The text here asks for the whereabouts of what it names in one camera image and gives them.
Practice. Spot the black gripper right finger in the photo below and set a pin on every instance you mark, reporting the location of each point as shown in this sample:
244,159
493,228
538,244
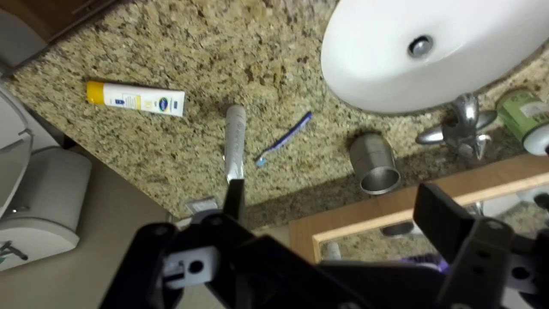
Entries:
443,220

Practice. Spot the blue purple toothbrush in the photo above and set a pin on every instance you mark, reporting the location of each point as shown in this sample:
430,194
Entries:
284,139

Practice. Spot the stainless steel cup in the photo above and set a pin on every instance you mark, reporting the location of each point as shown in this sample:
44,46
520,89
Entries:
371,159

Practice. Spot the white toilet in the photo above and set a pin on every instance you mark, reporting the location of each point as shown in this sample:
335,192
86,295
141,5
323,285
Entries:
52,189

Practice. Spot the chrome faucet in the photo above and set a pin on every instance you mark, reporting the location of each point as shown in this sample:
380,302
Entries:
464,120

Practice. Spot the white oval sink basin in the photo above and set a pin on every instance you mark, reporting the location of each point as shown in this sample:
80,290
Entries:
371,56

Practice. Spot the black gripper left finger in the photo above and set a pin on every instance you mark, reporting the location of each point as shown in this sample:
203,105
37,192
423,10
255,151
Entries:
234,199

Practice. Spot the green soap bottle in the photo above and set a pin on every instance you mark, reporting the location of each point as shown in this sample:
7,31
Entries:
517,111

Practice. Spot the white tube with yellow cap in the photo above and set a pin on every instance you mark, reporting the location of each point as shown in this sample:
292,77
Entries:
143,98

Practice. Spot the metal sink drain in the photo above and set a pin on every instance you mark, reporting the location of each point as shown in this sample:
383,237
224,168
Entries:
421,46

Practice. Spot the wooden framed mirror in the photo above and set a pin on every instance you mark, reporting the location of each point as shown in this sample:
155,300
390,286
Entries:
354,220

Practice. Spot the white tube with white lid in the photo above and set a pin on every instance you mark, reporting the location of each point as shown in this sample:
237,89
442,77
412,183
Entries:
236,142

